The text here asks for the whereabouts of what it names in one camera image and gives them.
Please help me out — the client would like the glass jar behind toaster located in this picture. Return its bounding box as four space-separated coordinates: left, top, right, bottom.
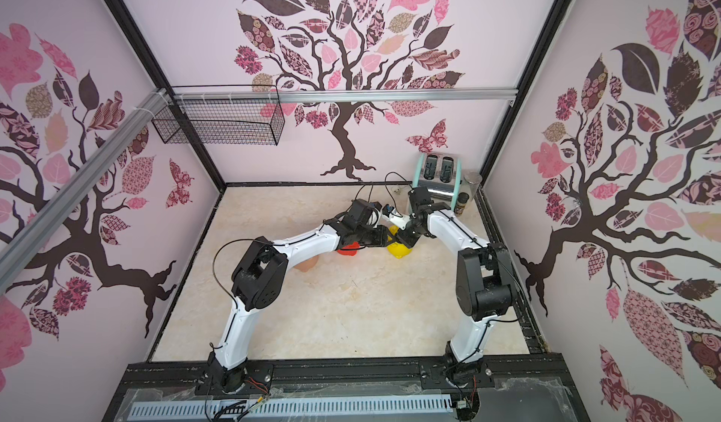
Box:
454 170 483 216

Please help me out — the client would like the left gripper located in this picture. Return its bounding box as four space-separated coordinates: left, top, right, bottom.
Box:
357 225 399 247

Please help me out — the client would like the yellow piggy bank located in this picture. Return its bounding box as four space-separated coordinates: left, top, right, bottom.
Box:
386 226 412 259

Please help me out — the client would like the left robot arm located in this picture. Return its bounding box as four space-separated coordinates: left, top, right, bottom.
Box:
208 221 394 393

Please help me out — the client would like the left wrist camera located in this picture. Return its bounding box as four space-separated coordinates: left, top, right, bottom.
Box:
343 200 382 230

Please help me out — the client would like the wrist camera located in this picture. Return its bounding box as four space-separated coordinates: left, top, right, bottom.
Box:
382 204 411 230
343 200 382 230

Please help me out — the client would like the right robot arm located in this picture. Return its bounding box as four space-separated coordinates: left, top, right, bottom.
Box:
396 187 516 383

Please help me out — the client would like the black wire basket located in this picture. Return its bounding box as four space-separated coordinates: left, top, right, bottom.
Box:
152 84 285 146

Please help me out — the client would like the mint chrome toaster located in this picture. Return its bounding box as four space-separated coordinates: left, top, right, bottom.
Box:
411 153 463 206

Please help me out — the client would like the back aluminium rail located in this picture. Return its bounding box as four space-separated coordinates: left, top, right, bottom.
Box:
173 87 518 104

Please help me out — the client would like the peach piggy bank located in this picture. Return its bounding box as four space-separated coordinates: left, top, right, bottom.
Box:
294 256 319 273

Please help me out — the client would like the black base frame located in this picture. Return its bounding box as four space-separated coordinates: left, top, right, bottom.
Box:
104 354 589 421

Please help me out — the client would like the red piggy bank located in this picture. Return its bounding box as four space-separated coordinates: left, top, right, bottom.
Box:
337 243 362 256

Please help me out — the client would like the left aluminium rail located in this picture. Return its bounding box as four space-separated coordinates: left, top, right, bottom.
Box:
1 89 169 292

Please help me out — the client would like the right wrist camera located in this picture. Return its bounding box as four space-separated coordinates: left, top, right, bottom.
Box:
382 204 411 230

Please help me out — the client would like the white slotted cable duct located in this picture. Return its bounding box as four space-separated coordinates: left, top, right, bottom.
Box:
121 395 456 421

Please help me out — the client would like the aluminium rail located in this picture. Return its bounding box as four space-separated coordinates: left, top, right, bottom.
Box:
1 89 169 292
173 87 518 104

